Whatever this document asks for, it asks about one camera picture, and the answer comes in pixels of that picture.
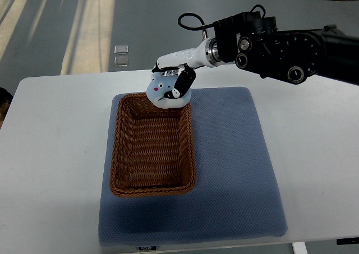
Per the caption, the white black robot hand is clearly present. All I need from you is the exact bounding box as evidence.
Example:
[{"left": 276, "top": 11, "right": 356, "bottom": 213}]
[{"left": 152, "top": 38, "right": 223, "bottom": 99}]

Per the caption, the blue plush toy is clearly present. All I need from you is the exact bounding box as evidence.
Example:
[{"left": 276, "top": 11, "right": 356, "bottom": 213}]
[{"left": 146, "top": 72, "right": 192, "bottom": 109}]

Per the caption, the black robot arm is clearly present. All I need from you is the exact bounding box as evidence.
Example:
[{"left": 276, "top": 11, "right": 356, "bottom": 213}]
[{"left": 213, "top": 11, "right": 358, "bottom": 85}]

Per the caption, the brown wicker basket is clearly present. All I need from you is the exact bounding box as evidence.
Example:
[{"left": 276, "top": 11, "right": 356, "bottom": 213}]
[{"left": 109, "top": 93, "right": 196, "bottom": 197}]

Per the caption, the upper floor socket plate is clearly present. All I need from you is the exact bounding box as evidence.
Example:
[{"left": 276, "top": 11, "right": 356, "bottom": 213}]
[{"left": 114, "top": 44, "right": 128, "bottom": 54}]

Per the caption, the blue foam mat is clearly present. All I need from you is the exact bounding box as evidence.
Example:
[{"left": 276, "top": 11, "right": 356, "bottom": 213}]
[{"left": 99, "top": 87, "right": 287, "bottom": 247}]

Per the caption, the person in dark clothing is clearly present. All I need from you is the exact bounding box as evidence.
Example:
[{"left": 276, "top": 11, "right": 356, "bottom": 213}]
[{"left": 0, "top": 87, "right": 13, "bottom": 127}]

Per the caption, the white table leg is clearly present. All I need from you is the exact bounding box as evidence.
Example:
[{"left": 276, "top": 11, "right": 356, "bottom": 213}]
[{"left": 292, "top": 242, "right": 308, "bottom": 254}]

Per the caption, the black table control panel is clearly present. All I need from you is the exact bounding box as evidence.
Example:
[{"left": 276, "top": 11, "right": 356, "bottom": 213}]
[{"left": 336, "top": 237, "right": 359, "bottom": 246}]

